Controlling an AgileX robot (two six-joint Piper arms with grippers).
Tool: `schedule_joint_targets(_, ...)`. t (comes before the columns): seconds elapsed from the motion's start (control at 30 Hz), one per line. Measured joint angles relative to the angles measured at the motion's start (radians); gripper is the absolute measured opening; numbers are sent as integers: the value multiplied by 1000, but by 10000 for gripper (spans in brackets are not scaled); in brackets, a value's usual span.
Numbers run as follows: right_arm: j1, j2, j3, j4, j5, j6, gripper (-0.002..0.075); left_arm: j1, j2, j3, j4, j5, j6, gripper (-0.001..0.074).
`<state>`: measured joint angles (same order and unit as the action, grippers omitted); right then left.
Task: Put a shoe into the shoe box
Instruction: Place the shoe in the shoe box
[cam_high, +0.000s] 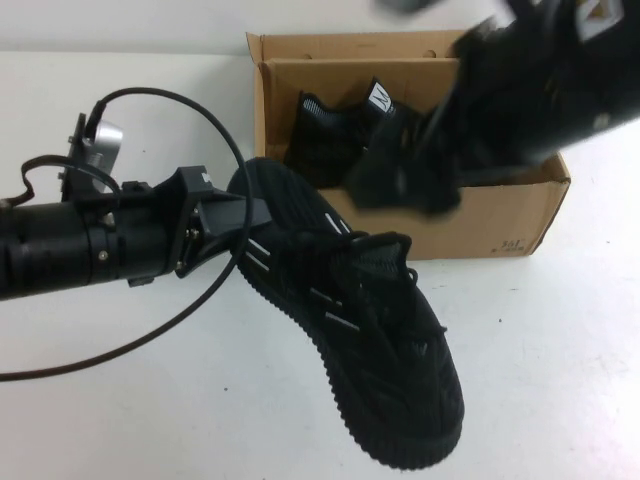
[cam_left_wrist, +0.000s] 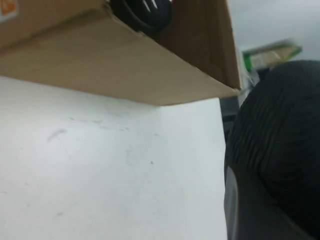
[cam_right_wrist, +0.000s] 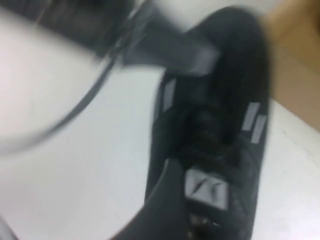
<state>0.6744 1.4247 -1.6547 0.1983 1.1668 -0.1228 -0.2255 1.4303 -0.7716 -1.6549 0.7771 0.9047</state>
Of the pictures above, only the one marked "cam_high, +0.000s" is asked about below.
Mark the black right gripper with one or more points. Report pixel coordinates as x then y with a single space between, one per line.
510 90

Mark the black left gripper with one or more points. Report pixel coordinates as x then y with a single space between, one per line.
145 230

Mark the black sneaker with white stripes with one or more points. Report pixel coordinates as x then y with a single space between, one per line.
390 350

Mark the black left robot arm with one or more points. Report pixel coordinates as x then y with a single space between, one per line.
45 245

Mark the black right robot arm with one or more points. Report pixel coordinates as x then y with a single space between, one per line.
627 90

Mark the brown cardboard shoe box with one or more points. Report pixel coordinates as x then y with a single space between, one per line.
500 215

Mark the black sneaker with white tag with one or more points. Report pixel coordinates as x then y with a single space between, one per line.
320 145

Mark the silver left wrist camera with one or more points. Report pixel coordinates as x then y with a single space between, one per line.
105 140

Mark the black left camera bracket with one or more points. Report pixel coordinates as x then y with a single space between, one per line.
72 170

